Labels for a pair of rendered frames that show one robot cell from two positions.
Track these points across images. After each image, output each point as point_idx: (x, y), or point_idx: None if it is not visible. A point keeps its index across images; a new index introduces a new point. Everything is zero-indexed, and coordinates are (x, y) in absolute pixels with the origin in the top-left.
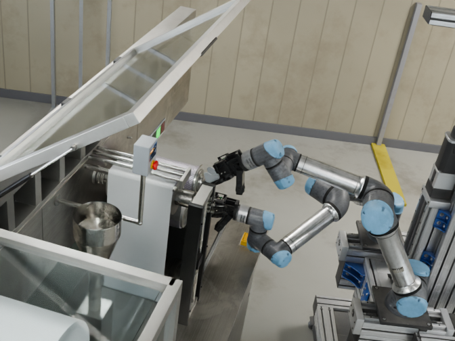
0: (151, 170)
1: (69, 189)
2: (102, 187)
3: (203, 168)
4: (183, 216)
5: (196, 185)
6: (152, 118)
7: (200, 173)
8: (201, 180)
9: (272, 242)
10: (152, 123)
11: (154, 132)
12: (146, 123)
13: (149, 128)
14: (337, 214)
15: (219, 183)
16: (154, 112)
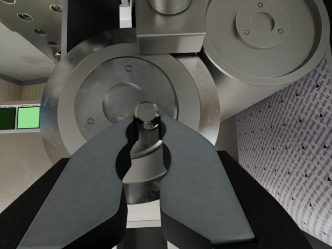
0: None
1: None
2: (228, 132)
3: (60, 154)
4: (328, 42)
5: (193, 125)
6: (14, 167)
7: (141, 170)
8: (160, 143)
9: None
10: (12, 154)
11: (0, 129)
12: (42, 167)
13: (26, 148)
14: None
15: (296, 231)
16: (0, 173)
